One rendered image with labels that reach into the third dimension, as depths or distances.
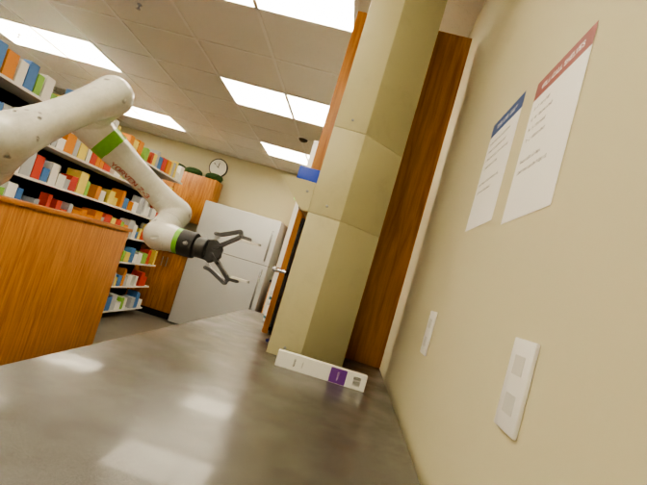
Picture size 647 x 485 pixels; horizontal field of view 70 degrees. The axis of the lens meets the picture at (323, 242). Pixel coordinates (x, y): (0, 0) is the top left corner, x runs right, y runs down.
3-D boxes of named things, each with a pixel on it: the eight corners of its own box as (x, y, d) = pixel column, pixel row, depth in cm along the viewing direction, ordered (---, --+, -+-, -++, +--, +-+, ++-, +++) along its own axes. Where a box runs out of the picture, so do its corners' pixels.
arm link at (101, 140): (70, 102, 145) (93, 89, 154) (50, 122, 151) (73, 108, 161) (115, 147, 152) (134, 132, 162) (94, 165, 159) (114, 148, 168)
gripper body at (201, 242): (189, 257, 158) (215, 265, 158) (196, 233, 159) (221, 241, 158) (196, 258, 166) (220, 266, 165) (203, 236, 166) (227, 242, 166)
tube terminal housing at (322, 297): (342, 359, 177) (397, 169, 183) (341, 375, 145) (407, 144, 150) (280, 340, 179) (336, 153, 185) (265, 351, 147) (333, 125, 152)
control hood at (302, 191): (315, 224, 182) (322, 200, 183) (307, 212, 150) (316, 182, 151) (287, 216, 183) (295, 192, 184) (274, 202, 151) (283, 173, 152)
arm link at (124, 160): (95, 164, 159) (113, 150, 153) (115, 148, 168) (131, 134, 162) (170, 238, 174) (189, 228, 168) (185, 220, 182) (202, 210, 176)
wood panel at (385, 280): (378, 367, 184) (470, 42, 194) (379, 369, 181) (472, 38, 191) (262, 331, 187) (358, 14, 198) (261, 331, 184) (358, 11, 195)
